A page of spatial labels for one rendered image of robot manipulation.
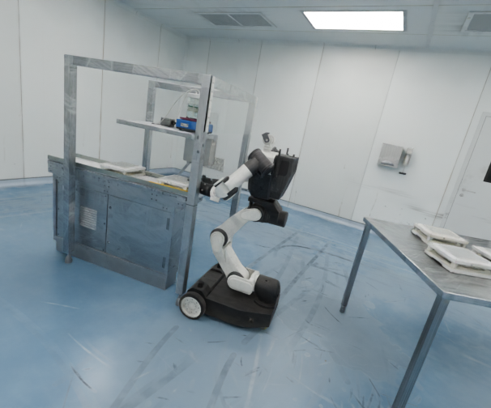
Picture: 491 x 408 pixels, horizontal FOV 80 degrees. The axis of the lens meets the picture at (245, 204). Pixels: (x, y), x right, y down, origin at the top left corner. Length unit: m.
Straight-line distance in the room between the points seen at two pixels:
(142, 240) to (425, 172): 4.27
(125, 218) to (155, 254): 0.38
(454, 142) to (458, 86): 0.79
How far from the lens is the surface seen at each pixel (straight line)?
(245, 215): 2.01
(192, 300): 2.23
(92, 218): 2.77
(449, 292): 1.62
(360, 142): 5.32
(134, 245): 2.56
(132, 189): 2.37
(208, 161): 2.23
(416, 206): 5.36
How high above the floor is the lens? 1.42
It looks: 16 degrees down
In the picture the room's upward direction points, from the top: 10 degrees clockwise
